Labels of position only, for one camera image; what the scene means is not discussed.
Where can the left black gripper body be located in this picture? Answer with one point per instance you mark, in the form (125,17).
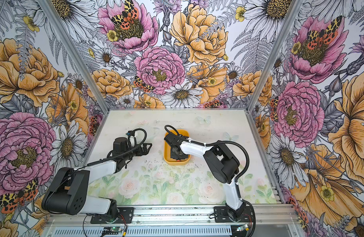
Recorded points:
(127,156)

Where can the right green circuit board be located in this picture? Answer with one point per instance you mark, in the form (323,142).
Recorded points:
(242,228)

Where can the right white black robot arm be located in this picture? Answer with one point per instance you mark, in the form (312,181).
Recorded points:
(223,165)

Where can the white vented cable duct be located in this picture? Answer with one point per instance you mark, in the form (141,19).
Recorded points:
(147,231)

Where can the yellow plastic bin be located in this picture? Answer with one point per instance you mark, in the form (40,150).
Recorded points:
(167,155)

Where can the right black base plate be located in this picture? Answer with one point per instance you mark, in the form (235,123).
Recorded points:
(224,214)

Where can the aluminium front rail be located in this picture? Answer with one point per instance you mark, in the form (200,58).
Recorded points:
(175,215)

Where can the left green circuit board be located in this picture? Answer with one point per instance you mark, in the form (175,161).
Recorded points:
(111,231)

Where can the green circuit board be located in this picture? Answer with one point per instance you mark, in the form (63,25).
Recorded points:
(242,228)
(111,231)

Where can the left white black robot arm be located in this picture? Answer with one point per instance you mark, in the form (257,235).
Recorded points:
(68,192)

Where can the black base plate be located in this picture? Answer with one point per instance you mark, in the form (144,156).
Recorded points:
(224,214)
(123,215)

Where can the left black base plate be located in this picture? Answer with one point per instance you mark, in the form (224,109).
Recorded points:
(123,215)

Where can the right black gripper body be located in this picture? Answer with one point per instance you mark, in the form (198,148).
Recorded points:
(178,157)

